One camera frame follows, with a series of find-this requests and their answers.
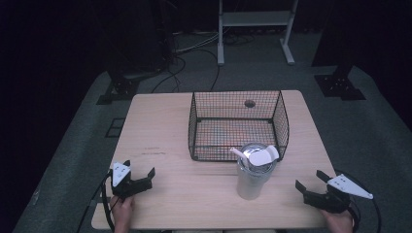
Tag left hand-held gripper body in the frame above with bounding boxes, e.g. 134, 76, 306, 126
110, 161, 154, 199

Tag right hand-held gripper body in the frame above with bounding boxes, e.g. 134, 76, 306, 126
303, 174, 374, 215

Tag person's right hand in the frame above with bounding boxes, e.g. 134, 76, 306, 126
320, 208, 356, 233

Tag person's left hand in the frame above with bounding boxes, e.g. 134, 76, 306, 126
109, 195, 136, 233

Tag silver tumbler with white lid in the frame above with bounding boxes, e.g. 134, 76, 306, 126
229, 142, 281, 201

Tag black stand base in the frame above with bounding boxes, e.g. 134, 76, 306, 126
313, 63, 367, 102
95, 73, 141, 106

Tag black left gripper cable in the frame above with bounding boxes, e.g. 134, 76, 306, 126
76, 171, 117, 233

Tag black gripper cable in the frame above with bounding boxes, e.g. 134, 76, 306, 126
334, 168, 383, 233
76, 171, 117, 233

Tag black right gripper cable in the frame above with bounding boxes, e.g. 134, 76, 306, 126
334, 168, 383, 233

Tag black wire basket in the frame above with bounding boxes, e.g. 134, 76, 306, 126
188, 89, 291, 162

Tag black floor cables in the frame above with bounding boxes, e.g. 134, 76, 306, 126
150, 48, 222, 94

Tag white floor cables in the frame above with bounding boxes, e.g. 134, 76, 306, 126
173, 31, 221, 55

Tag white metal stand frame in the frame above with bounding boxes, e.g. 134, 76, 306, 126
217, 0, 300, 67

